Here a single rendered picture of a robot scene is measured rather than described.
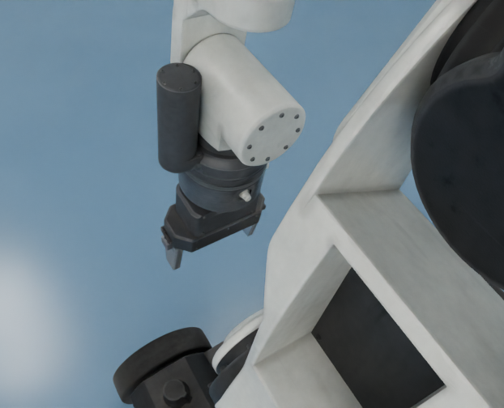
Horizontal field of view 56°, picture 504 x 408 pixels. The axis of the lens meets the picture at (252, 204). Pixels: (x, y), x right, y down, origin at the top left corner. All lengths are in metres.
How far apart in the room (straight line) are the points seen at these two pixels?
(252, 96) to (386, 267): 0.18
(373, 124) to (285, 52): 1.47
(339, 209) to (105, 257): 1.04
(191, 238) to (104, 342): 0.69
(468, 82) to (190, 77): 0.24
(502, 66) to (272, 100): 0.22
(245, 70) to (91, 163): 1.09
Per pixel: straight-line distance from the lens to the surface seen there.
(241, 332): 0.45
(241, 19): 0.34
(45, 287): 1.28
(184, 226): 0.53
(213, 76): 0.39
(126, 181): 1.38
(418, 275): 0.27
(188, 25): 0.40
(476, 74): 0.19
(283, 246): 0.28
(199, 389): 0.90
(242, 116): 0.37
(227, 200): 0.46
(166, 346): 0.94
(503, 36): 0.21
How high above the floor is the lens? 1.09
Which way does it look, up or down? 57 degrees down
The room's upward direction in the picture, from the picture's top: straight up
